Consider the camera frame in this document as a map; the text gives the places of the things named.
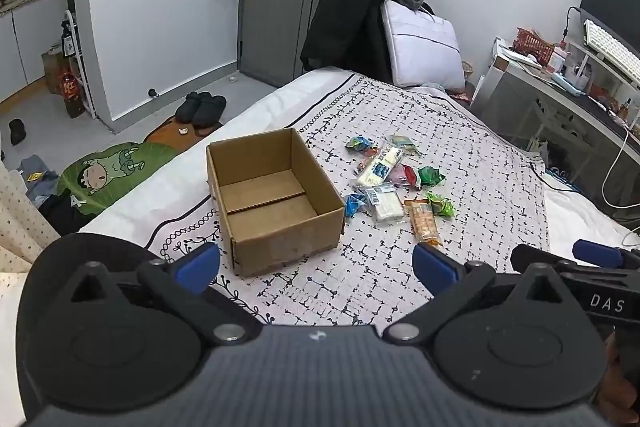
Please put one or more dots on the white keyboard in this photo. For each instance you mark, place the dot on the white keyboard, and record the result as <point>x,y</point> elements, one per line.
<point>612,50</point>

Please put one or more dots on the blue green snack packet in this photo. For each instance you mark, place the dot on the blue green snack packet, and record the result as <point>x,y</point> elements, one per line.
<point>359,144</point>

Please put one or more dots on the long white snack pack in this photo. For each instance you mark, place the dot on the long white snack pack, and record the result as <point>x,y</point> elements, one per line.
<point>380,166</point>

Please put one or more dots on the green trimmed cake packet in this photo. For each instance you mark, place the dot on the green trimmed cake packet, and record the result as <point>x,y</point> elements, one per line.
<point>405,144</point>

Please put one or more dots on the orange biscuit pack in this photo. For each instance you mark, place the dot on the orange biscuit pack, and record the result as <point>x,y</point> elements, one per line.
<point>423,221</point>

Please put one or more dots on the light green snack packet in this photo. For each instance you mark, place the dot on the light green snack packet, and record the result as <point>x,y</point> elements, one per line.
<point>441,205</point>

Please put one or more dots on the black slipper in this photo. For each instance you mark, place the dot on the black slipper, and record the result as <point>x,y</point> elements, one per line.
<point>193,109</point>
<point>210,110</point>

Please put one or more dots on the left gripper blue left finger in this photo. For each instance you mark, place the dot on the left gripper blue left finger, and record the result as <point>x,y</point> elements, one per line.
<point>195,271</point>

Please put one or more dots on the white desk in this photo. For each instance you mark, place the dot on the white desk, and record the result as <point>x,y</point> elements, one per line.
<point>522,103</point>

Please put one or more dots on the black jacket on chair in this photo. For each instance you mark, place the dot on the black jacket on chair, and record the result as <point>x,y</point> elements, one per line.
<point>348,34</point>

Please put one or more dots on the black monitor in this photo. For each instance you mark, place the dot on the black monitor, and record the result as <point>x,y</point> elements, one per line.
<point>621,18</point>

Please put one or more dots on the black slipper right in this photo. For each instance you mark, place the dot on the black slipper right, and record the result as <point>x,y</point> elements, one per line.
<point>210,110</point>

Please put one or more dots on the brown cardboard box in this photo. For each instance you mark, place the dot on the brown cardboard box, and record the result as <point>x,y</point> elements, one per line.
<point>276,205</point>

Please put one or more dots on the white wire rack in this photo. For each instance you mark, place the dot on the white wire rack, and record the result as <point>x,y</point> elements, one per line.
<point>72,51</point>

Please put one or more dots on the white patterned bed blanket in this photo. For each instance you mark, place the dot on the white patterned bed blanket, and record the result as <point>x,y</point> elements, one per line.
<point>501,197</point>

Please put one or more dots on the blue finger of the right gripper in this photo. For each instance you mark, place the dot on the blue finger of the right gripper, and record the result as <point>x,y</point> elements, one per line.
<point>598,254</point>

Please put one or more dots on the red plastic basket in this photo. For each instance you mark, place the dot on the red plastic basket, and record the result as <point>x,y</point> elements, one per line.
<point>528,42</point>

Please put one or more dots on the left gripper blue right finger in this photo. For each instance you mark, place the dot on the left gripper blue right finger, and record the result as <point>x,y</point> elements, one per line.
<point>434,270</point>

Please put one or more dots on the pink mochi packet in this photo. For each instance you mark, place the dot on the pink mochi packet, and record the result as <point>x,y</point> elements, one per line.
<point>398,176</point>

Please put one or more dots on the blue candy packet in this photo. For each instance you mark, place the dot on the blue candy packet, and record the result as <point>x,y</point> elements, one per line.
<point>354,203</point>

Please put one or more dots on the black slipper left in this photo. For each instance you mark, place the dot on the black slipper left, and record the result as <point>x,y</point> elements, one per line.
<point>193,109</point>

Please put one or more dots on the dark soda bottle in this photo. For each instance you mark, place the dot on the dark soda bottle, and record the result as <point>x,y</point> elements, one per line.
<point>71,93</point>

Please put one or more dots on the green cartoon floor mat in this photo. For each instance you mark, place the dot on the green cartoon floor mat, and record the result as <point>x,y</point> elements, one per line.
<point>97,180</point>

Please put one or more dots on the white square snack packet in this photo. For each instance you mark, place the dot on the white square snack packet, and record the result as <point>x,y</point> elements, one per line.
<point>384,203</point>

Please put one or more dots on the white pillow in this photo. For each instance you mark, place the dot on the white pillow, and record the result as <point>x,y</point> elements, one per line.
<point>423,48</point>

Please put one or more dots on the dark green snack packet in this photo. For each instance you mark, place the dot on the dark green snack packet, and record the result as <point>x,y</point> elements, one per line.
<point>430,176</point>

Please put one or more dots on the red striped snack packet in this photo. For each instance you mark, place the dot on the red striped snack packet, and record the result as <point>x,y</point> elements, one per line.
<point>412,177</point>

